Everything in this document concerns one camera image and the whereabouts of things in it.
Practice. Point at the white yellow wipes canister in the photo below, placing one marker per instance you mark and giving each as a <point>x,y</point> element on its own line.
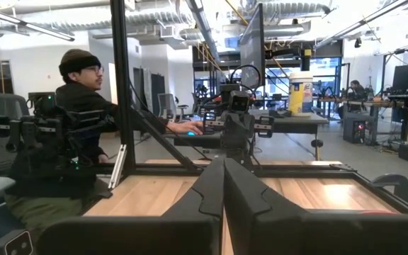
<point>300,95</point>

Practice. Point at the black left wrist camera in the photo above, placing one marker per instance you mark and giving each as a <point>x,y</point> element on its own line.
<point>239,102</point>

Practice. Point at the black computer tower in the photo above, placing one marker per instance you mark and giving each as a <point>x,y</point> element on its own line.
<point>354,129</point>

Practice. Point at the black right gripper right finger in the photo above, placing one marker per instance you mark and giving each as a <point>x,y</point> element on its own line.
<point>296,233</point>

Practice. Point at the black table border frame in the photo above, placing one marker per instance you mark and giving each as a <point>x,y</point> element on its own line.
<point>289,170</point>

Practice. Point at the black diagonal frame brace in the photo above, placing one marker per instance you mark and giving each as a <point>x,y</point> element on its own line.
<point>168,145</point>

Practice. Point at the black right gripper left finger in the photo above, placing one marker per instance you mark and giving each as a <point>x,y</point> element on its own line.
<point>154,233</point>

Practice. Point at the silver metal bracket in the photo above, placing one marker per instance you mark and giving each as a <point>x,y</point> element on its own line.
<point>117,170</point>

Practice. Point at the person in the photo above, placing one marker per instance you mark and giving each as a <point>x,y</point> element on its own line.
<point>80,99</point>
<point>357,90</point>

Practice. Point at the black aluminium frame post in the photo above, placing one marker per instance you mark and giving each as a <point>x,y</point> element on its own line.
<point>120,71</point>

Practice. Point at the grey desk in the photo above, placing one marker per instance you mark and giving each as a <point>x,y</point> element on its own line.
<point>296,124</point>

